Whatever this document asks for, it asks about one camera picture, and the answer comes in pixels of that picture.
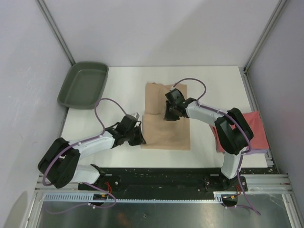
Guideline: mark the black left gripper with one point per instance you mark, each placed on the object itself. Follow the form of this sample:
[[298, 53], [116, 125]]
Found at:
[[140, 139]]

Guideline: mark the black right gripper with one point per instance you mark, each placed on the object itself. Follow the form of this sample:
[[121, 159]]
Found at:
[[169, 117]]

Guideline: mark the lilac t shirt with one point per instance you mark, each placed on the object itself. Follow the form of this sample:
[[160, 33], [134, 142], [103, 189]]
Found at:
[[253, 151]]

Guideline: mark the pink t shirt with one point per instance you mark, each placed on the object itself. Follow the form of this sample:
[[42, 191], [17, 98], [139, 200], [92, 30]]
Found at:
[[233, 132]]

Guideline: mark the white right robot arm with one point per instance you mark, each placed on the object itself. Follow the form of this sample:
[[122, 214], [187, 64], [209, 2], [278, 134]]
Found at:
[[209, 115]]

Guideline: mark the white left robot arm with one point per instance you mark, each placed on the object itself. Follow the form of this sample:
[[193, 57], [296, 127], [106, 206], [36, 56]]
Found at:
[[60, 165]]

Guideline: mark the grey plastic tray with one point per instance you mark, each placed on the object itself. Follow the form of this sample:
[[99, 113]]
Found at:
[[84, 85]]

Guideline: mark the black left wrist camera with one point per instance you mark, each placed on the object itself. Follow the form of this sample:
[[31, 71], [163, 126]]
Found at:
[[135, 115]]

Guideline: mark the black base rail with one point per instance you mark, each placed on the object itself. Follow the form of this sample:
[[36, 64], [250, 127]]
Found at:
[[173, 181]]

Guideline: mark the grey slotted cable duct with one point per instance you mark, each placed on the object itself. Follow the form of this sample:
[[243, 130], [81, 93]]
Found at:
[[197, 197]]

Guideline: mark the right aluminium frame post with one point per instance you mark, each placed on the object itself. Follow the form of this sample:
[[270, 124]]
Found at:
[[275, 16]]

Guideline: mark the aluminium frame post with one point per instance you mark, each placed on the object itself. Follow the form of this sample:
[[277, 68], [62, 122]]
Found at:
[[55, 30], [275, 16]]

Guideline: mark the left aluminium frame post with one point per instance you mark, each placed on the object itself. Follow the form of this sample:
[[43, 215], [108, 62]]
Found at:
[[55, 30]]

